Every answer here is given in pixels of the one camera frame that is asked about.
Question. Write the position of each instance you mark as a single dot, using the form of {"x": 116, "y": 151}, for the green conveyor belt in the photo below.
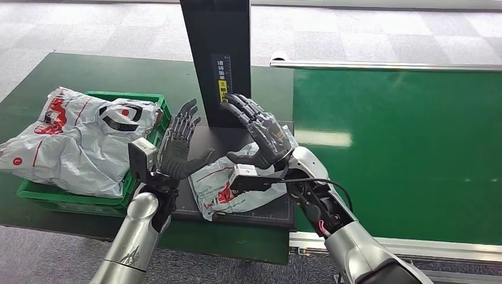
{"x": 412, "y": 156}

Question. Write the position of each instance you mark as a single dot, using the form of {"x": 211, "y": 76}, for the green table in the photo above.
{"x": 117, "y": 74}

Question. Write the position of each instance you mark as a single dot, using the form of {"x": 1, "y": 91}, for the thin silver conveyor rail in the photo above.
{"x": 392, "y": 66}

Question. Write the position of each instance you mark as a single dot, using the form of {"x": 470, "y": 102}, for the black machine platform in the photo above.
{"x": 219, "y": 137}

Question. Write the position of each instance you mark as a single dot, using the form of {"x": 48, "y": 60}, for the green plastic crate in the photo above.
{"x": 70, "y": 202}

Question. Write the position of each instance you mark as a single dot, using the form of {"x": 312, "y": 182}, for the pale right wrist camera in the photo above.
{"x": 245, "y": 171}

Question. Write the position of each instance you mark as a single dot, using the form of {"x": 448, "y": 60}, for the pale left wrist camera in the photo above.
{"x": 143, "y": 151}

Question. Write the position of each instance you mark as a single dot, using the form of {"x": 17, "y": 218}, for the wide silver conveyor rail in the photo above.
{"x": 451, "y": 251}

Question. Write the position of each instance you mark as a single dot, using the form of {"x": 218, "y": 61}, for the small white red-printed package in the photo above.
{"x": 211, "y": 184}

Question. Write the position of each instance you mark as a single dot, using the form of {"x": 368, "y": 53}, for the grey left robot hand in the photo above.
{"x": 174, "y": 156}

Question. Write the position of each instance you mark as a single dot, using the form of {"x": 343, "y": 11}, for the large white red-printed package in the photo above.
{"x": 78, "y": 149}

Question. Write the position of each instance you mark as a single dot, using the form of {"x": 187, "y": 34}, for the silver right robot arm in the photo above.
{"x": 353, "y": 251}

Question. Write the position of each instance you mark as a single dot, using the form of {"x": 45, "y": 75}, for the black machine post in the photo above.
{"x": 208, "y": 39}

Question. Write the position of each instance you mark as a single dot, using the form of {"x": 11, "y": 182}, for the yellow label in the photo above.
{"x": 222, "y": 91}

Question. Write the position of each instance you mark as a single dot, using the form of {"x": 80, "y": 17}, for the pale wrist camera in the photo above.
{"x": 143, "y": 151}
{"x": 245, "y": 171}

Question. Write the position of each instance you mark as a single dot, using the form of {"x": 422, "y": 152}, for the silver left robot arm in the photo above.
{"x": 133, "y": 243}

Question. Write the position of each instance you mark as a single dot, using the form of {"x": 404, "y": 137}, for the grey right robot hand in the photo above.
{"x": 268, "y": 141}

